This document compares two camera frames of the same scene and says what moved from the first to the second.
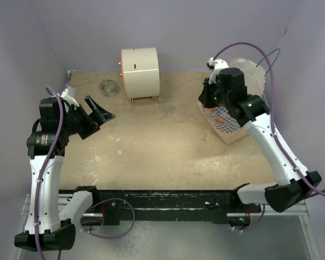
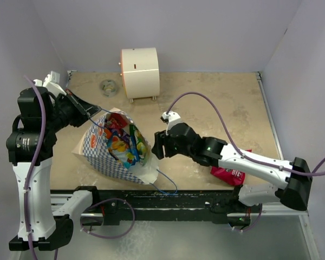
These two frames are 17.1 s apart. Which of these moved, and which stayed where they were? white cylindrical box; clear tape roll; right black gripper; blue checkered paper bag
Moved: blue checkered paper bag; right black gripper
Stayed: white cylindrical box; clear tape roll
